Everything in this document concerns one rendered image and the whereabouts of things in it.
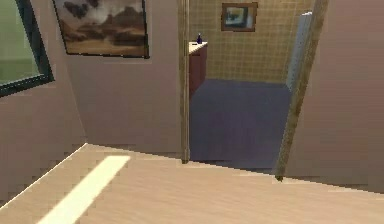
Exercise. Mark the red-brown cupboard with pale top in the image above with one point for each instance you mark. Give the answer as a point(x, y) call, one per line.
point(197, 66)

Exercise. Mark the dark blue bottle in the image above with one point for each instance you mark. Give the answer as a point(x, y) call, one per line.
point(199, 39)

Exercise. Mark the small brown framed picture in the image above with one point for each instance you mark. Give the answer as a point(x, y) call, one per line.
point(238, 16)

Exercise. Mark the pale grey room door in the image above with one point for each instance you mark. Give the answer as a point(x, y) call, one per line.
point(298, 50)

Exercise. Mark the brown landscape framed picture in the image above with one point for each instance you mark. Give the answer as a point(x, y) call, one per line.
point(103, 26)

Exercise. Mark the black framed window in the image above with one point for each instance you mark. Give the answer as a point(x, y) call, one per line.
point(16, 43)

